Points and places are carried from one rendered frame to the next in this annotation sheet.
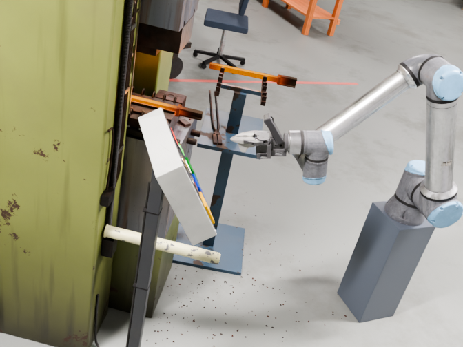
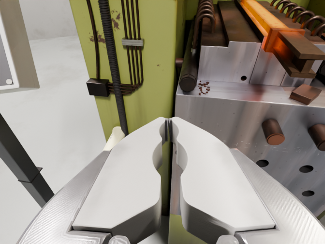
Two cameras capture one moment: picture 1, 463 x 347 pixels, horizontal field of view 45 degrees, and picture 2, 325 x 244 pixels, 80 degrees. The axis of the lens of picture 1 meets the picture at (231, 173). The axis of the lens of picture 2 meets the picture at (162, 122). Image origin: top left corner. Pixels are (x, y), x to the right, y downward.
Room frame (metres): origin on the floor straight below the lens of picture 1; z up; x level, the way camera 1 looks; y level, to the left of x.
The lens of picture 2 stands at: (1.85, -0.08, 1.10)
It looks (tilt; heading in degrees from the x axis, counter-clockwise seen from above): 40 degrees down; 97
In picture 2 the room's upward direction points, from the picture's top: straight up
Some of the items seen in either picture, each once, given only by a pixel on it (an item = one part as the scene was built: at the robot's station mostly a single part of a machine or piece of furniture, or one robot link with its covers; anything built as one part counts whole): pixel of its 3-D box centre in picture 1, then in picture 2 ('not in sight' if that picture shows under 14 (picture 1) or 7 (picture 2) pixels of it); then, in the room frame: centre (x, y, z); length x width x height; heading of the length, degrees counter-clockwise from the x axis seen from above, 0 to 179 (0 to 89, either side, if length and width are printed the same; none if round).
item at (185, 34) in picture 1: (131, 20); not in sight; (1.98, 0.48, 1.32); 0.42 x 0.20 x 0.10; 88
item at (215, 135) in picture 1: (214, 115); not in sight; (2.57, 0.15, 0.74); 0.60 x 0.04 x 0.01; 11
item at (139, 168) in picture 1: (118, 158); (237, 112); (2.03, 0.49, 0.69); 0.56 x 0.38 x 0.45; 88
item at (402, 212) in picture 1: (407, 205); not in sight; (2.26, -0.84, 0.65); 0.19 x 0.19 x 0.10
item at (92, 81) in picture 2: (107, 197); (99, 87); (1.59, 0.41, 0.80); 0.06 x 0.03 x 0.04; 178
